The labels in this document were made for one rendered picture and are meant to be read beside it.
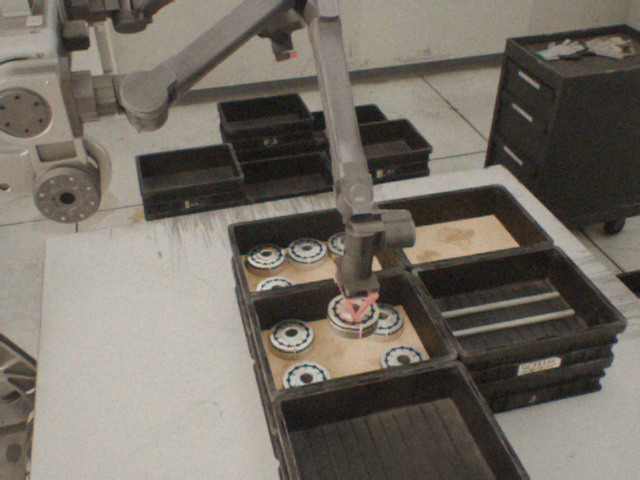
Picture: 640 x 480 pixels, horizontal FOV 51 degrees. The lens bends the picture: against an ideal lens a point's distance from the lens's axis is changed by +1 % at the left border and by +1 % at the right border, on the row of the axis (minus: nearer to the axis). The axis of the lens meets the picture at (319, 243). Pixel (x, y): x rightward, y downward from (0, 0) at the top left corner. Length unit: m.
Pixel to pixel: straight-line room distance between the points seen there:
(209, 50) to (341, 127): 0.27
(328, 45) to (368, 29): 3.46
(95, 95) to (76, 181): 0.38
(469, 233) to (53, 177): 1.10
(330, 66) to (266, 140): 1.76
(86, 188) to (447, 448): 0.95
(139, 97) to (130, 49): 3.28
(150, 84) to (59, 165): 0.44
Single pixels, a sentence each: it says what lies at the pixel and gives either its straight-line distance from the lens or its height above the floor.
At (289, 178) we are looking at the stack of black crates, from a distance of 2.99.
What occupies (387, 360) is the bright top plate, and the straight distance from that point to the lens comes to 1.49.
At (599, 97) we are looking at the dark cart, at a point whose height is 0.79.
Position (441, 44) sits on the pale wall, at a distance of 5.02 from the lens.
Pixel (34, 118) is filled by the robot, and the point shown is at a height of 1.44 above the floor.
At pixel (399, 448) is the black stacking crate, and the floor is 0.83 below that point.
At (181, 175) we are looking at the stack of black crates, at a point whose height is 0.49.
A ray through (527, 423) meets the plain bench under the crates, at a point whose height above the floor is 0.70.
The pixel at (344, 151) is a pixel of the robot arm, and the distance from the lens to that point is 1.22.
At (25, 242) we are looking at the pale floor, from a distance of 3.53.
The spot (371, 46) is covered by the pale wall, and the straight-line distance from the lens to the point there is 4.80.
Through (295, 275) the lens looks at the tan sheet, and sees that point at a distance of 1.74.
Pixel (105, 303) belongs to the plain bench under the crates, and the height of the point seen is 0.70.
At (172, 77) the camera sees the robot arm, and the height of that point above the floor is 1.48.
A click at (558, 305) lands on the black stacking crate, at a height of 0.83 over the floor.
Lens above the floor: 1.95
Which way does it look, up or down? 37 degrees down
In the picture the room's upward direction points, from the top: straight up
